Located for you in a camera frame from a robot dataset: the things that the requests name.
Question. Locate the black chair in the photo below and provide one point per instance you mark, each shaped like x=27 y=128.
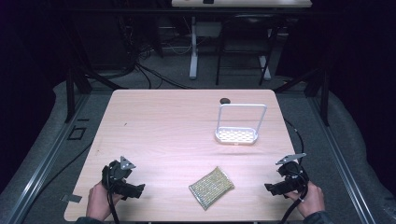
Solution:
x=249 y=21

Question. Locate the black metal frame stand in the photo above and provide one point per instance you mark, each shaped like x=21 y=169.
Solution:
x=70 y=93
x=323 y=93

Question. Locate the white-legged desk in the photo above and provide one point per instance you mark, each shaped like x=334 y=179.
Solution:
x=194 y=46

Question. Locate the black round table grommet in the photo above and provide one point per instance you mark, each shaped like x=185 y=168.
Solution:
x=224 y=101

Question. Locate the grey tape strip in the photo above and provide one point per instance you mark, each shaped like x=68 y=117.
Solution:
x=71 y=198

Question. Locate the white sponge holder rack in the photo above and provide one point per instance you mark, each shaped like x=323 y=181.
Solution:
x=238 y=135

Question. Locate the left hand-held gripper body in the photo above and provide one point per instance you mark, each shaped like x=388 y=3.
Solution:
x=115 y=174

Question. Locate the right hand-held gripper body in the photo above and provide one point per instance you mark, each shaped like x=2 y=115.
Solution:
x=293 y=175

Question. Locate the person's left hand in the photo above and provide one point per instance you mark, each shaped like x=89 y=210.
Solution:
x=99 y=202

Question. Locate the yellow-green scouring sponge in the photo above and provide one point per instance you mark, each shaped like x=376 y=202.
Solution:
x=211 y=187

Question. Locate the metal floor rail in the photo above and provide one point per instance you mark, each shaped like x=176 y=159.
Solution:
x=341 y=161
x=40 y=168

